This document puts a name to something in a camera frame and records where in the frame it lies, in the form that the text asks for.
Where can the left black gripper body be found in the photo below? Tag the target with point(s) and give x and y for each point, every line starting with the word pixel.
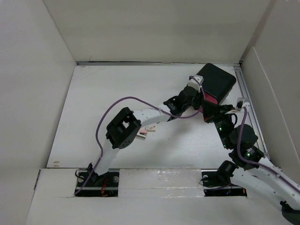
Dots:
pixel 195 101

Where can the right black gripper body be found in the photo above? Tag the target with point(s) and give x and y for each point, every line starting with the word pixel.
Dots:
pixel 219 114

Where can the pink white eraser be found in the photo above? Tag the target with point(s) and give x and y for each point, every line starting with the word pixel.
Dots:
pixel 151 128

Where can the small brown white eraser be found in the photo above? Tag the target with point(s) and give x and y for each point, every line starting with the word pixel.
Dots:
pixel 142 134

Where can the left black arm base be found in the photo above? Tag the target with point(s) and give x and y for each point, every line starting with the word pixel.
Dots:
pixel 107 185

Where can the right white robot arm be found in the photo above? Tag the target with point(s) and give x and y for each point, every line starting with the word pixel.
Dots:
pixel 248 166

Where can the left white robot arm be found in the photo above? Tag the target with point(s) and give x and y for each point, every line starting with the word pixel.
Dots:
pixel 123 128

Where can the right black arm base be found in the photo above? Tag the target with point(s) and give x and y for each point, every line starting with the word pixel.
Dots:
pixel 213 187

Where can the black drawer cabinet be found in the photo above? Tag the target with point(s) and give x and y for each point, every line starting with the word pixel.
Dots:
pixel 217 82

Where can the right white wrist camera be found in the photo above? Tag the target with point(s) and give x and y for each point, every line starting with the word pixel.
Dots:
pixel 242 103

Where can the aluminium rail right side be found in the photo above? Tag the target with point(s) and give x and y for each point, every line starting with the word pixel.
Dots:
pixel 251 112

